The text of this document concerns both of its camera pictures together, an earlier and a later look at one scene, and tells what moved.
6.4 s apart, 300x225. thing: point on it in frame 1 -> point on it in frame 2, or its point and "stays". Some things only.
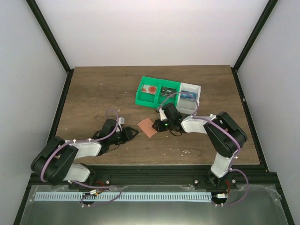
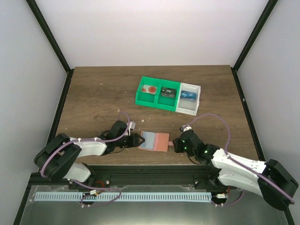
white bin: (188, 99) stays
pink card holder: (146, 126) -> (155, 141)
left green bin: (147, 94) stays
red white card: (149, 89) stays
